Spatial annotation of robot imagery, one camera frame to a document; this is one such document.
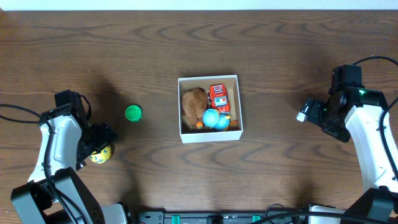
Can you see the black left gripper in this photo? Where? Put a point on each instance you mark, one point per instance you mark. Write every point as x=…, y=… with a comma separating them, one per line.
x=100, y=137

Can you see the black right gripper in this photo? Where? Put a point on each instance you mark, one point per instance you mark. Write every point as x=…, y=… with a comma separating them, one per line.
x=321, y=116

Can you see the yellow ball blue letters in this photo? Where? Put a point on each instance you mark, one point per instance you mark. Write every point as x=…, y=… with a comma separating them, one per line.
x=101, y=157

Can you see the brown plush toy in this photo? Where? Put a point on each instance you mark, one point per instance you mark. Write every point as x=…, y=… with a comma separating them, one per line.
x=194, y=104

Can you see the red toy fire truck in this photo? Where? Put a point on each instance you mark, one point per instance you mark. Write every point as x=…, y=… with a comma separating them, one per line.
x=218, y=98

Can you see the orange duck toy blue hat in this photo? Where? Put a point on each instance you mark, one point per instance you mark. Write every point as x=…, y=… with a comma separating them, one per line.
x=213, y=119

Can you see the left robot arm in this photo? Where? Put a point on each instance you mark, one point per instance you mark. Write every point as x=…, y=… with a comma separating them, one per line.
x=54, y=193

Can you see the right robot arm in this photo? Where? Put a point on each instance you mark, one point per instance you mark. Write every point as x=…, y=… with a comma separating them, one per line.
x=355, y=113

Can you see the green ribbed plastic cap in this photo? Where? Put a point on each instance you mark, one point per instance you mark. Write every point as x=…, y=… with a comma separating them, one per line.
x=133, y=113

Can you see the white cardboard box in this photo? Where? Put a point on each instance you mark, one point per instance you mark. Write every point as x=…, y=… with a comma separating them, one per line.
x=207, y=134

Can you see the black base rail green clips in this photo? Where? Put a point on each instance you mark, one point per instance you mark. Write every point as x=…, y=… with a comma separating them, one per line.
x=158, y=217

